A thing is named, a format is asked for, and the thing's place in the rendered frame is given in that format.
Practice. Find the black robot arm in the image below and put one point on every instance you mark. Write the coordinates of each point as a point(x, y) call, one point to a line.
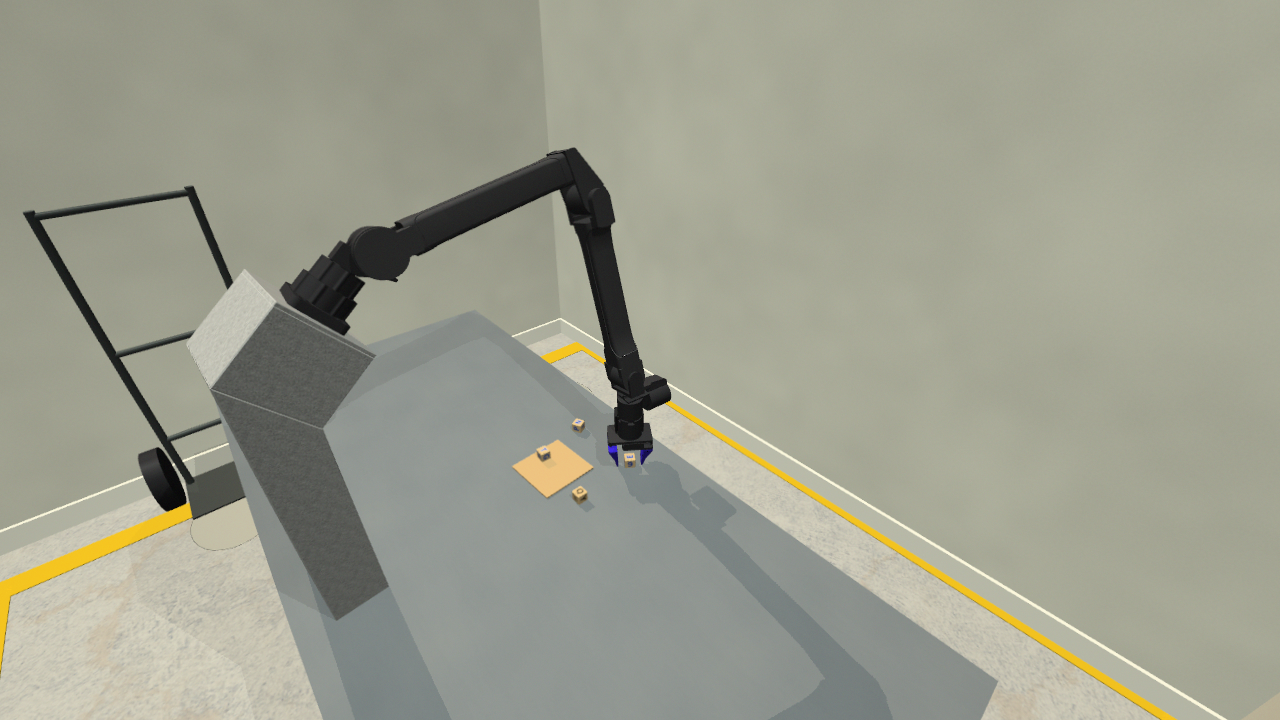
point(329, 287)

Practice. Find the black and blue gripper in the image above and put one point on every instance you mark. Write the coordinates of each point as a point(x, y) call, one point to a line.
point(631, 437)

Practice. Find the orange flat mat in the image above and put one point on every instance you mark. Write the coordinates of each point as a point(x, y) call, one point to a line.
point(554, 474)

